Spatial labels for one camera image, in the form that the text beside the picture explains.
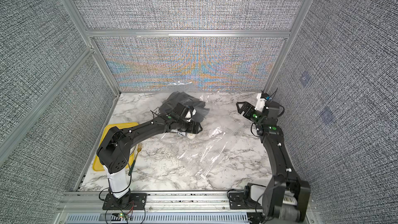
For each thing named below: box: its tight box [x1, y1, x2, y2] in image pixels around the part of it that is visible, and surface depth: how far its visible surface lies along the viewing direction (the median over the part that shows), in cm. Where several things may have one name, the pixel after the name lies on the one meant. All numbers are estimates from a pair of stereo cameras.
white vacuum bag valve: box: [186, 133, 196, 139], surface depth 97 cm
